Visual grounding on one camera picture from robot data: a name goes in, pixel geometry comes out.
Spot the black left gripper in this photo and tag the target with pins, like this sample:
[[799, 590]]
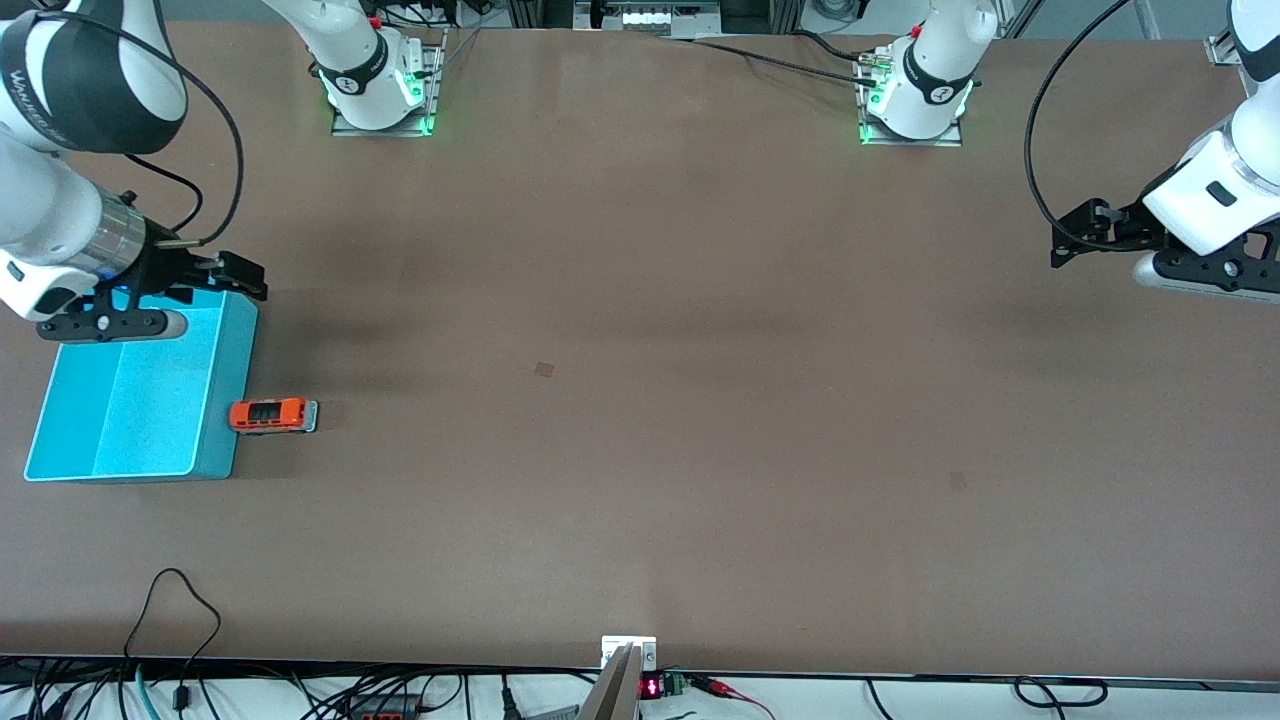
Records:
[[1127, 226]]

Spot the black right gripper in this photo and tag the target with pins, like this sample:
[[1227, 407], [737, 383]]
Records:
[[166, 267]]

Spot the orange toy bus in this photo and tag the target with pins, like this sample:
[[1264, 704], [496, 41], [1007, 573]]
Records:
[[270, 414]]

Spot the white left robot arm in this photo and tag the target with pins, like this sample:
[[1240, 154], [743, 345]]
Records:
[[935, 60]]

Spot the turquoise plastic storage box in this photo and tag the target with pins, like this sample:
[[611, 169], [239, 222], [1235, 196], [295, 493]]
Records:
[[150, 410]]

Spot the black power strip red switches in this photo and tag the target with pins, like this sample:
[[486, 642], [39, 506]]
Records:
[[385, 714]]

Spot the silver metal device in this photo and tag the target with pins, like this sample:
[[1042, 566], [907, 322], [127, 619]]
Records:
[[650, 18]]

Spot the red clip lead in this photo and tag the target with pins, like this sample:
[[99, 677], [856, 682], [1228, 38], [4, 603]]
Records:
[[725, 687]]

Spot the circuit board with red display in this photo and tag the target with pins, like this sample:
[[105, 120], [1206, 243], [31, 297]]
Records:
[[655, 687]]

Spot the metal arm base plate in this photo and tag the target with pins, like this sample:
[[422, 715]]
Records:
[[437, 90], [950, 140]]

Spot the aluminium frame profile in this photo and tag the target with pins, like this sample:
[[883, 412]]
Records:
[[1222, 47]]

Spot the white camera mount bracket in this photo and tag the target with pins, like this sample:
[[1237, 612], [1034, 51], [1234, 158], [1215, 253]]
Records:
[[612, 645]]

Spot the grey camera mast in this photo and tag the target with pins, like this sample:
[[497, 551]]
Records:
[[615, 690]]

